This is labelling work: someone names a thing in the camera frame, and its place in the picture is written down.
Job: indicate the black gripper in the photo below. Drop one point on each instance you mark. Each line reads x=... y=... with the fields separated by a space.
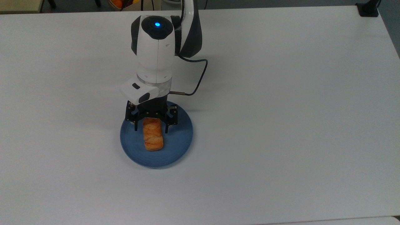
x=153 y=109

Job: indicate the orange bread loaf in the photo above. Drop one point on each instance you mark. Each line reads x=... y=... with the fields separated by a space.
x=153 y=137

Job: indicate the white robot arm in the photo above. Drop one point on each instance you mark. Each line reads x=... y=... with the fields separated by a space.
x=156 y=53

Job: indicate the blue round plate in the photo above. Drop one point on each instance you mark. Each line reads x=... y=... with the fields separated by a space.
x=178 y=147

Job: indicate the orange fruit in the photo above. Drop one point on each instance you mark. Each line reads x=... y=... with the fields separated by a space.
x=117 y=3

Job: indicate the black chair leg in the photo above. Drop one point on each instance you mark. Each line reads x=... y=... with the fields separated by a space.
x=52 y=3
x=97 y=3

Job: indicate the yellowish wooden table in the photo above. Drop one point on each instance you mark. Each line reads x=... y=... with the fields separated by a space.
x=18 y=6

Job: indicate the black table clamp mount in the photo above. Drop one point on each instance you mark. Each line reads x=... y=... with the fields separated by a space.
x=368 y=11

